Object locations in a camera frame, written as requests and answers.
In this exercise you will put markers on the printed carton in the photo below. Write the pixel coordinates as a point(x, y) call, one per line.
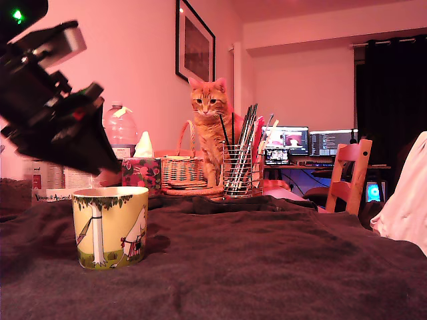
point(46, 176)
point(80, 180)

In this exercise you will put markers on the large clear water bottle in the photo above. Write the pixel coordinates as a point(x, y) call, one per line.
point(123, 130)

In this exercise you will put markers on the white tissue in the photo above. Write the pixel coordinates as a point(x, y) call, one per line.
point(144, 146)

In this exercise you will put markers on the floral tissue box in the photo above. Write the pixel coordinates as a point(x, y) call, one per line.
point(140, 175)

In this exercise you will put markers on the white labelled box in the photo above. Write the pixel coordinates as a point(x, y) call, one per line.
point(50, 197)

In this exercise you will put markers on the yellow cartoon print mug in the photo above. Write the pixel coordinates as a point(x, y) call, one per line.
point(110, 233)

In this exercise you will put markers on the square cork coasters stack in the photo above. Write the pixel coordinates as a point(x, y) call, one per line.
point(187, 185)

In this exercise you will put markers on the orange tabby cat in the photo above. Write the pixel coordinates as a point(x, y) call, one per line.
point(207, 100)

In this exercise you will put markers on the black straw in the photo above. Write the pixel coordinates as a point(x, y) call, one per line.
point(233, 128)
point(224, 128)

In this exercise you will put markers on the bundle of dark sticks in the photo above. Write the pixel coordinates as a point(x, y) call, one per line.
point(248, 123)

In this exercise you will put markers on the red paper packet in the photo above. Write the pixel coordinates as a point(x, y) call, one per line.
point(257, 133)

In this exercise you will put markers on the cream wooden stick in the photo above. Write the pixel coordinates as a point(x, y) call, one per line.
point(272, 131)

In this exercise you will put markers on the small laptop screen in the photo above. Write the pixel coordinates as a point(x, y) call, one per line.
point(276, 156)

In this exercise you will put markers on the wooden desk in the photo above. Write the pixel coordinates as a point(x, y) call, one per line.
point(283, 167)

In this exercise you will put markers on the computer monitor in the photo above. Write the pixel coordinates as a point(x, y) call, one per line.
point(293, 138)
point(330, 143)

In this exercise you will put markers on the dark table cloth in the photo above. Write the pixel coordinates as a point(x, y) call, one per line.
point(267, 266)

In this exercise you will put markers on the keyboard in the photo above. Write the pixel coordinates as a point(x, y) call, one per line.
point(313, 163)

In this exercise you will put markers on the wooden chair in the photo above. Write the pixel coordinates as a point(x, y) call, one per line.
point(360, 173)

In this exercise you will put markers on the white curtain rod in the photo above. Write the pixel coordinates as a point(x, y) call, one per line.
point(358, 44)

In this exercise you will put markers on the computer case with lit fan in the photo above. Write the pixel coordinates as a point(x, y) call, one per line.
point(375, 192)

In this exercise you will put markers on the black curtain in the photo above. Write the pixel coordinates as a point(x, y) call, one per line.
point(390, 100)

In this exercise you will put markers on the pale pink cloth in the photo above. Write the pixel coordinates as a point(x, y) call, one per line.
point(407, 200)

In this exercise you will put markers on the pale grey camera box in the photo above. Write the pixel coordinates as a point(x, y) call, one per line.
point(75, 41)

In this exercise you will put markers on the black framed wall picture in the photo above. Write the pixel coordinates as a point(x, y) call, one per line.
point(195, 43)

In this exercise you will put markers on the white wall pipe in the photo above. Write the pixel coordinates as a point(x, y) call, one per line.
point(237, 66)

